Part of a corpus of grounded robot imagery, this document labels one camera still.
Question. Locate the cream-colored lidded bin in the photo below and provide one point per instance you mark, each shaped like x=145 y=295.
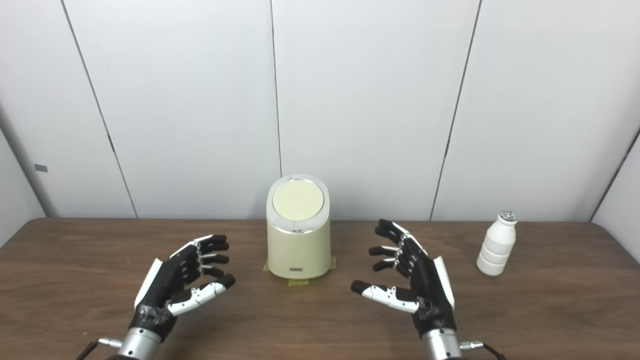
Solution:
x=298 y=245

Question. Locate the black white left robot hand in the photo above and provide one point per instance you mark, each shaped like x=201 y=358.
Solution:
x=160 y=287

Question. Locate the small white plastic bottle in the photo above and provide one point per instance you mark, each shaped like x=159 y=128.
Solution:
x=496 y=247

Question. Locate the small grey wall tag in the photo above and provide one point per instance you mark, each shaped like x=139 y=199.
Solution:
x=41 y=168

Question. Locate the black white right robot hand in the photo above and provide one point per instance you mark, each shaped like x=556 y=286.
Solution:
x=430 y=285

